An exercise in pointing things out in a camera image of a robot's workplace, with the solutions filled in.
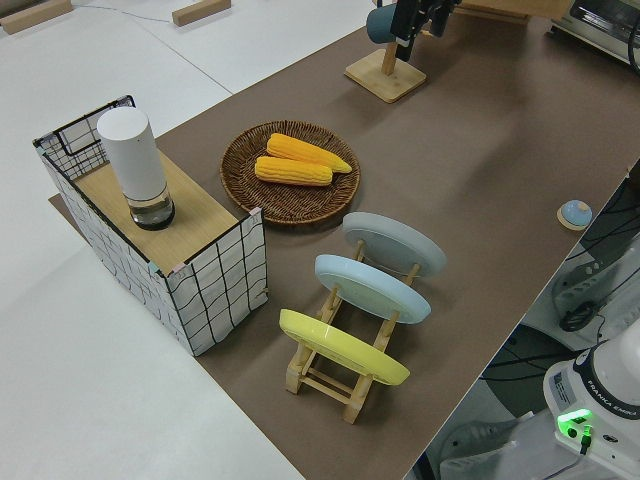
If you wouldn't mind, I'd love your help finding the grey plate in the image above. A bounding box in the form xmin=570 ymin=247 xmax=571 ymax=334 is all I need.
xmin=342 ymin=211 xmax=447 ymax=280

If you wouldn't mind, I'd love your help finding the blue service bell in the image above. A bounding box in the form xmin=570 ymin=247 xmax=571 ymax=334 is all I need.
xmin=557 ymin=199 xmax=594 ymax=232

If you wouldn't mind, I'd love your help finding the yellow corn cob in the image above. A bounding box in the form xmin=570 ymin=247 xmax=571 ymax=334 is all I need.
xmin=266 ymin=132 xmax=354 ymax=175
xmin=254 ymin=155 xmax=334 ymax=188

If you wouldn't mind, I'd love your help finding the grey power strip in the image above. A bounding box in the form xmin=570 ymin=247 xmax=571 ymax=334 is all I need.
xmin=434 ymin=415 xmax=526 ymax=480
xmin=552 ymin=249 xmax=621 ymax=314

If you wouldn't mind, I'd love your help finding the brown table mat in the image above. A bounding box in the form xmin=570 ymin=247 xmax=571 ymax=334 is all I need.
xmin=47 ymin=0 xmax=640 ymax=480

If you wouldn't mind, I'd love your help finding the yellow plate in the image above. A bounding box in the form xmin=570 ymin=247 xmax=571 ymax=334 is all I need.
xmin=278 ymin=308 xmax=412 ymax=387

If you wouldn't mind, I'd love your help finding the white cylinder bottle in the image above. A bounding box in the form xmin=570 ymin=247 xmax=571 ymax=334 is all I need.
xmin=96 ymin=108 xmax=177 ymax=232

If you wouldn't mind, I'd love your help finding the black wire basket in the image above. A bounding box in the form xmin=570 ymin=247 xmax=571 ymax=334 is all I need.
xmin=52 ymin=93 xmax=137 ymax=180

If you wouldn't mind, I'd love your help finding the brown wicker basket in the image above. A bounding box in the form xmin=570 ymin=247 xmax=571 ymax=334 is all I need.
xmin=220 ymin=119 xmax=362 ymax=226

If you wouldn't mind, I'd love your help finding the dark blue mug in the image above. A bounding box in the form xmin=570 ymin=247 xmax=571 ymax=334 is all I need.
xmin=366 ymin=5 xmax=401 ymax=46

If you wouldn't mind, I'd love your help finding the coiled black cable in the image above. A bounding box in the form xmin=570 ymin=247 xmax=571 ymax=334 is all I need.
xmin=558 ymin=302 xmax=602 ymax=333

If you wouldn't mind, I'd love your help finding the light blue plate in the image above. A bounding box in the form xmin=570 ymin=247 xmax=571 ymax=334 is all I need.
xmin=314 ymin=254 xmax=432 ymax=326

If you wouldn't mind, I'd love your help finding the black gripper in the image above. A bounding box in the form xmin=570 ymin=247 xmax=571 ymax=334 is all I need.
xmin=391 ymin=0 xmax=461 ymax=62

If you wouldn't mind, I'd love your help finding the white toaster oven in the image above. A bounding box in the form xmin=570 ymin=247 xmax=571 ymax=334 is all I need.
xmin=547 ymin=0 xmax=640 ymax=69

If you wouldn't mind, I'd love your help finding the wooden mug rack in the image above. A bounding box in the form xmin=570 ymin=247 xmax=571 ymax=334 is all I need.
xmin=344 ymin=27 xmax=434 ymax=105

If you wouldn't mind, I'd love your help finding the wooden block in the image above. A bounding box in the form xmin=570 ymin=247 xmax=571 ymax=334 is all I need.
xmin=0 ymin=0 xmax=74 ymax=35
xmin=171 ymin=0 xmax=233 ymax=27

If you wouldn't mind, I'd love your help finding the wooden plate rack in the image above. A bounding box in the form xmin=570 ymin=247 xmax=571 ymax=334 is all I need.
xmin=285 ymin=238 xmax=424 ymax=425

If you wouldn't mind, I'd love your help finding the grid-patterned box with wooden top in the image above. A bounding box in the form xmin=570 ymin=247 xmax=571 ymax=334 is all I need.
xmin=33 ymin=93 xmax=269 ymax=357

